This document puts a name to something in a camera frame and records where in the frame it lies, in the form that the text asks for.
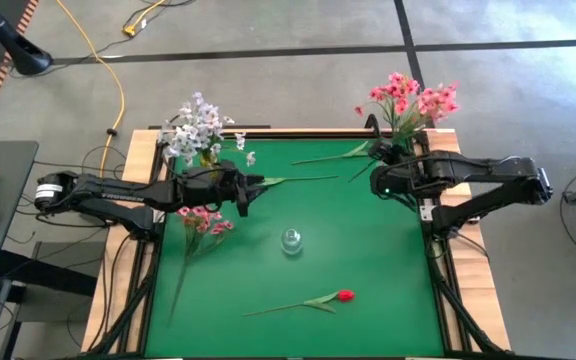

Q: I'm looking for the white artificial flower sprig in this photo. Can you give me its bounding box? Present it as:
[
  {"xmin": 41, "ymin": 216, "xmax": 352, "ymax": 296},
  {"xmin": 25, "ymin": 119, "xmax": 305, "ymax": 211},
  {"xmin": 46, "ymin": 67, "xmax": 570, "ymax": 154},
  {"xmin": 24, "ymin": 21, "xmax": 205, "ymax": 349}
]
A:
[
  {"xmin": 159, "ymin": 91, "xmax": 237, "ymax": 169},
  {"xmin": 207, "ymin": 130, "xmax": 259, "ymax": 169}
]

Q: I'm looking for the clear ribbed glass vase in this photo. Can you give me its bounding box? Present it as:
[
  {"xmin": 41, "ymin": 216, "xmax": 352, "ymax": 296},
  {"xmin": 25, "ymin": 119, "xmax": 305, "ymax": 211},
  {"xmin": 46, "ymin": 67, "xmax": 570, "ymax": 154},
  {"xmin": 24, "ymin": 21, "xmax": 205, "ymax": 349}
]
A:
[{"xmin": 280, "ymin": 227, "xmax": 304, "ymax": 257}]

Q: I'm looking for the black side desk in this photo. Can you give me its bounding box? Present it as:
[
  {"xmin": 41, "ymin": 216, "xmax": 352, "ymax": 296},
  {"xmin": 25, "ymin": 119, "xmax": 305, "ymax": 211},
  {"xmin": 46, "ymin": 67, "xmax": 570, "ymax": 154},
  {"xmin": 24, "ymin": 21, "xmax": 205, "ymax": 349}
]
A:
[{"xmin": 0, "ymin": 140, "xmax": 40, "ymax": 287}]

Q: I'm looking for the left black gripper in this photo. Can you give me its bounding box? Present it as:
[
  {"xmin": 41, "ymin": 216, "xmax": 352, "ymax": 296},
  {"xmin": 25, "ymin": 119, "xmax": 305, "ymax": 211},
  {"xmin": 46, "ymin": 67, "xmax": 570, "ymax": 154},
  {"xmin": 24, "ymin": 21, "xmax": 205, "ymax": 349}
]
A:
[{"xmin": 180, "ymin": 160, "xmax": 268, "ymax": 218}]

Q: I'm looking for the yellow extension cord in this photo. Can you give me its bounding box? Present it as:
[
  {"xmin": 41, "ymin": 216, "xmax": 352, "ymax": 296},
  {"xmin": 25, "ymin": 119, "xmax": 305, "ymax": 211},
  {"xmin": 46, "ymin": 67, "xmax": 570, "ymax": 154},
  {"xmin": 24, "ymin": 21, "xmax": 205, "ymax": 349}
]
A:
[{"xmin": 55, "ymin": 0, "xmax": 167, "ymax": 176}]

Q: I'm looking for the pink artificial flower sprig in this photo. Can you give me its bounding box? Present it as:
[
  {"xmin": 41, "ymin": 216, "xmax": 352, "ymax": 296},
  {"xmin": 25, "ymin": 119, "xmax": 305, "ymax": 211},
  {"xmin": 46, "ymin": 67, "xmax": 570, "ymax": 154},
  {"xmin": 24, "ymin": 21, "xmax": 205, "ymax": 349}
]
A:
[
  {"xmin": 353, "ymin": 72, "xmax": 417, "ymax": 151},
  {"xmin": 166, "ymin": 205, "xmax": 235, "ymax": 326},
  {"xmin": 407, "ymin": 81, "xmax": 462, "ymax": 146}
]

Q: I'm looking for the green felt table cover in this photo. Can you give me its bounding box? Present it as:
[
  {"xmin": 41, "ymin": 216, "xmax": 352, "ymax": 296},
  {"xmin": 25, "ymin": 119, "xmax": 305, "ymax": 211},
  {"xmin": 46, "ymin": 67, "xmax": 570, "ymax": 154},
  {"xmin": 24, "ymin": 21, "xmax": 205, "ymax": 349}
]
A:
[{"xmin": 145, "ymin": 138, "xmax": 445, "ymax": 358}]

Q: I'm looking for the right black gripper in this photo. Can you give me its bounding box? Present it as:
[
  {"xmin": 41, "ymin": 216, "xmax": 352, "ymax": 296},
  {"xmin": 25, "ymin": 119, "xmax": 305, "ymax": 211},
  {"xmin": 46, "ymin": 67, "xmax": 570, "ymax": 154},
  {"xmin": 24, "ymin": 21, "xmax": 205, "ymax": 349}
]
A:
[{"xmin": 367, "ymin": 141, "xmax": 422, "ymax": 200}]

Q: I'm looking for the black stand post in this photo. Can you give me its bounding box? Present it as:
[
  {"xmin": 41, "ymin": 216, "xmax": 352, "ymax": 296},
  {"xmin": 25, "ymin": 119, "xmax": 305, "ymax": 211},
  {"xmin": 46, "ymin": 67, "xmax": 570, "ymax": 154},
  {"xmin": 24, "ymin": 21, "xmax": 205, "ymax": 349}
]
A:
[{"xmin": 0, "ymin": 0, "xmax": 54, "ymax": 77}]

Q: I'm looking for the yellow glass vase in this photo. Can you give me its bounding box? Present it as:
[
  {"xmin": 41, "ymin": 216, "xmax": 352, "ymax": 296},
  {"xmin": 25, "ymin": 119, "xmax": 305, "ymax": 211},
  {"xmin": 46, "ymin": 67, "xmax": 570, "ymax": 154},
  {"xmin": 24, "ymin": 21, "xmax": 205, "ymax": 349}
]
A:
[{"xmin": 197, "ymin": 149, "xmax": 224, "ymax": 171}]

